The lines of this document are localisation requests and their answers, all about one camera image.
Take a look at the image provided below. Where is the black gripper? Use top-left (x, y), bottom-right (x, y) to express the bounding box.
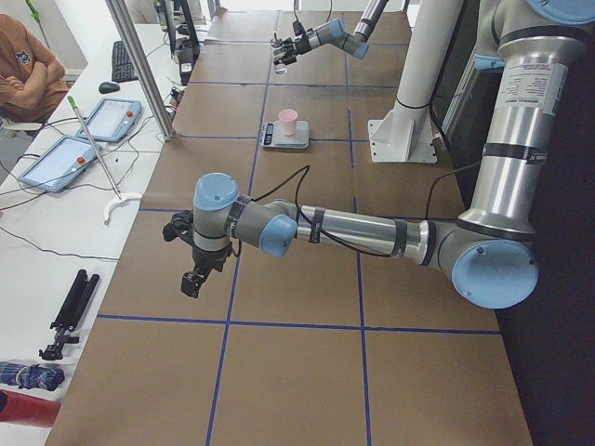
top-left (180, 243), bottom-right (232, 298)
top-left (273, 35), bottom-right (311, 65)

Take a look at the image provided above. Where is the pink plastic cup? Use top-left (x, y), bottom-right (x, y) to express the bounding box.
top-left (278, 109), bottom-right (298, 137)

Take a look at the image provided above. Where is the digital kitchen scale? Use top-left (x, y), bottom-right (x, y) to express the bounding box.
top-left (259, 120), bottom-right (310, 150)

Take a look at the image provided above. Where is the black box with white label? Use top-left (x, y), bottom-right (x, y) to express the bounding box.
top-left (177, 39), bottom-right (200, 85)

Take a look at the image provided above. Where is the black folded tripod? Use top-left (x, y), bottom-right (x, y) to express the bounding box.
top-left (39, 269), bottom-right (100, 361)

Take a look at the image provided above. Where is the grabber stick with green tip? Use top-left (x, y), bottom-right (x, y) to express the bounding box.
top-left (67, 96), bottom-right (142, 226)

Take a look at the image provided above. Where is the brown paper table cover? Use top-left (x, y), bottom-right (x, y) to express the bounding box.
top-left (47, 11), bottom-right (531, 445)

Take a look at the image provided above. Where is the black keyboard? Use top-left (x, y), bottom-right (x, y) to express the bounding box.
top-left (112, 41), bottom-right (138, 84)

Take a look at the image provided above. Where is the near blue teach pendant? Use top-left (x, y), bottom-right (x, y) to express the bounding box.
top-left (18, 136), bottom-right (96, 192)

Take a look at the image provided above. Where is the blue teach pendant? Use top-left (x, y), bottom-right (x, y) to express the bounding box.
top-left (86, 98), bottom-right (142, 143)
top-left (18, 136), bottom-right (96, 192)

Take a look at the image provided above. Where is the black computer mouse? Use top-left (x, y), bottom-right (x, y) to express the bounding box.
top-left (98, 81), bottom-right (120, 94)

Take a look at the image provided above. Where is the far blue teach pendant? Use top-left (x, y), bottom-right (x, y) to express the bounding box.
top-left (86, 98), bottom-right (142, 143)

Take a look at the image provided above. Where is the folded blue umbrella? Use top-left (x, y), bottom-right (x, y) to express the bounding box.
top-left (1, 361), bottom-right (65, 391)

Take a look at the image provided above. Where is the red cylinder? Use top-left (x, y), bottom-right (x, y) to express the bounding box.
top-left (0, 390), bottom-right (61, 427)

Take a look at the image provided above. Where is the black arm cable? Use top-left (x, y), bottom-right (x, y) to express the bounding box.
top-left (230, 160), bottom-right (484, 261)
top-left (291, 0), bottom-right (334, 38)

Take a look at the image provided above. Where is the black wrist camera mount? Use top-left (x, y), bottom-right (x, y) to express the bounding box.
top-left (162, 210), bottom-right (193, 245)

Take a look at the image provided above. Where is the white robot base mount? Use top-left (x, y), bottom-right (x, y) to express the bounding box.
top-left (368, 0), bottom-right (463, 164)

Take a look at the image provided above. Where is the aluminium frame post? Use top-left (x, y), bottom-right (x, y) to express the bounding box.
top-left (106, 0), bottom-right (175, 141)

